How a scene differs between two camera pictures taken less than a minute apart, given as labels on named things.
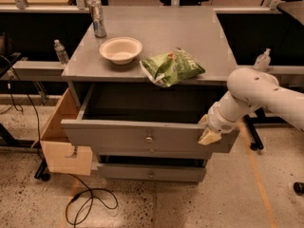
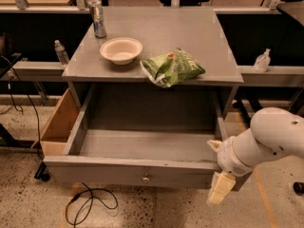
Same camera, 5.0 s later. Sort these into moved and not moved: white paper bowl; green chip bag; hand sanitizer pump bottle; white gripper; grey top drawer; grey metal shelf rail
Moved: white gripper; grey top drawer
Not moved: hand sanitizer pump bottle; grey metal shelf rail; green chip bag; white paper bowl
